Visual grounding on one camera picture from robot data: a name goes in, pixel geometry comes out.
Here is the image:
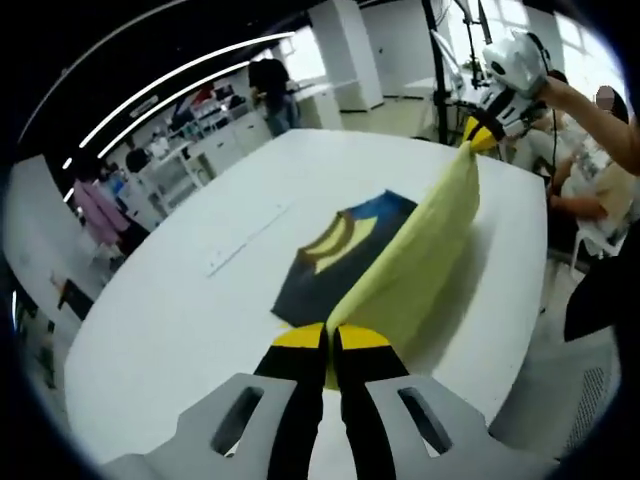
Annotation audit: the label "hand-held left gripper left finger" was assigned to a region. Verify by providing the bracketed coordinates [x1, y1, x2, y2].
[107, 322, 326, 480]

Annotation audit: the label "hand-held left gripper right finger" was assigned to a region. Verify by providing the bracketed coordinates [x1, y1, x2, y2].
[332, 323, 546, 480]

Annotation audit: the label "yellow blue grey garment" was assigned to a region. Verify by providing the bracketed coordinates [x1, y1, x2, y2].
[269, 142, 481, 391]

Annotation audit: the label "black stand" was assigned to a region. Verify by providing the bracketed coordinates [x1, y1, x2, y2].
[422, 0, 494, 146]

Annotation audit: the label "white mesh chair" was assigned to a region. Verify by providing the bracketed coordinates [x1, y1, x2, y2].
[487, 329, 626, 451]

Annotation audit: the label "white plastic chair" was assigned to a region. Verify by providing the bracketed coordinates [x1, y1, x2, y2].
[569, 214, 632, 275]

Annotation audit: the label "white square pillar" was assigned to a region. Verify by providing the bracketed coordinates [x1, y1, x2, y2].
[7, 154, 89, 301]
[307, 0, 386, 114]

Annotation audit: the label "black cabinet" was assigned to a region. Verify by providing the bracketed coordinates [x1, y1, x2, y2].
[57, 278, 96, 321]

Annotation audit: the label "person in pink top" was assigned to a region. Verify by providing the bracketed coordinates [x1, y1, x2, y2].
[73, 178, 129, 246]

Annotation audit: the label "white drawer trolley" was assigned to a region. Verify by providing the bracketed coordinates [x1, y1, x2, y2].
[144, 144, 211, 206]

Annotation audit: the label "white counter cabinets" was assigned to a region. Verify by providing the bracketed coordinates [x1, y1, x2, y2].
[164, 84, 271, 176]

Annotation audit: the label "ceiling light strip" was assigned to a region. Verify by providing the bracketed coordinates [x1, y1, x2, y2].
[78, 30, 296, 149]
[97, 74, 251, 159]

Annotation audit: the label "ceiling air vent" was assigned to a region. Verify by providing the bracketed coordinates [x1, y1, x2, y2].
[129, 94, 161, 119]

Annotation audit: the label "black cable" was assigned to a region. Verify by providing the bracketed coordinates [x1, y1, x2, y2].
[527, 30, 560, 174]

